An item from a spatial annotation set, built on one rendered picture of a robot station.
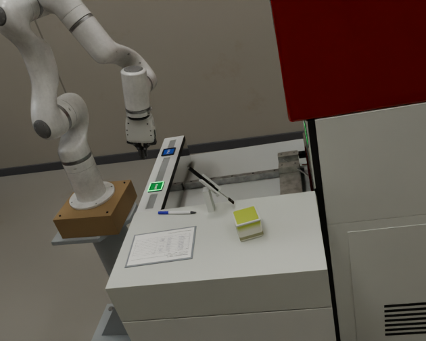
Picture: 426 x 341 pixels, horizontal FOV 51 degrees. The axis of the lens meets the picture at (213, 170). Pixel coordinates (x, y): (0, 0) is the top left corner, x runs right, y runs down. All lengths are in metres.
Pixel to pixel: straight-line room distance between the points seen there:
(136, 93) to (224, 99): 2.17
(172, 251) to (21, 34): 0.83
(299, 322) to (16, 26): 1.23
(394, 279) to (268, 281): 0.66
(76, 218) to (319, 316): 0.97
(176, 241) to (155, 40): 2.36
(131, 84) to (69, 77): 2.47
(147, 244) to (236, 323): 0.36
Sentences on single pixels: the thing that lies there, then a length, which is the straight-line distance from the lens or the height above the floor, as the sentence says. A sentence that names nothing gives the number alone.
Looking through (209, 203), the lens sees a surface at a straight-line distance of 1.45.
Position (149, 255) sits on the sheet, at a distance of 1.39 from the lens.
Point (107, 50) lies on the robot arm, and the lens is 1.48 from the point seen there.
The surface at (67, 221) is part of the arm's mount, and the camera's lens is 1.83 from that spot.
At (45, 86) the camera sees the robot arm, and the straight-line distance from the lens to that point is 1.66.
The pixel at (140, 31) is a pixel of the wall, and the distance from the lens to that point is 3.56.
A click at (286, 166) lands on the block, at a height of 0.91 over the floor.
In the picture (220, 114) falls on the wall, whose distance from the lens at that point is 3.67.
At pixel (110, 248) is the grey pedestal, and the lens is 1.95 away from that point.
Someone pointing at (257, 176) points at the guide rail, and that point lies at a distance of 1.83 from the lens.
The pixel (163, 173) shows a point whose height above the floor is 0.96.
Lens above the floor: 1.83
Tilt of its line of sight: 31 degrees down
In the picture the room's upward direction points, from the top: 15 degrees counter-clockwise
